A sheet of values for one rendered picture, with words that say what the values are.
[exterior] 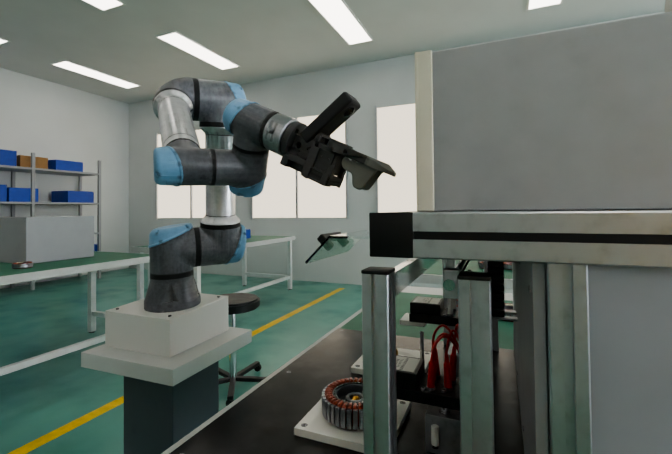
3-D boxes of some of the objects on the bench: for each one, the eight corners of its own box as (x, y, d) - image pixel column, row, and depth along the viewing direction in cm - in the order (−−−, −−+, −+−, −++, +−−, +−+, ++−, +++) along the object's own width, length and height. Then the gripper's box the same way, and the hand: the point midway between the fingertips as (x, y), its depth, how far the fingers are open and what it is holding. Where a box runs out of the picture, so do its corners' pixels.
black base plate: (159, 476, 53) (159, 460, 53) (338, 335, 112) (338, 327, 112) (538, 616, 34) (538, 590, 34) (514, 358, 93) (514, 349, 93)
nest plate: (293, 435, 59) (293, 427, 59) (332, 392, 72) (332, 385, 72) (387, 459, 53) (387, 450, 53) (411, 407, 66) (411, 400, 66)
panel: (537, 601, 34) (530, 262, 34) (513, 348, 94) (510, 227, 95) (552, 606, 33) (544, 262, 34) (518, 348, 94) (515, 227, 94)
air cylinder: (424, 451, 54) (424, 412, 55) (433, 424, 61) (432, 389, 61) (462, 460, 52) (461, 420, 52) (466, 431, 59) (465, 395, 59)
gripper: (295, 166, 77) (387, 209, 69) (270, 161, 69) (372, 209, 61) (310, 126, 76) (406, 165, 68) (287, 116, 68) (393, 160, 60)
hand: (390, 168), depth 65 cm, fingers closed
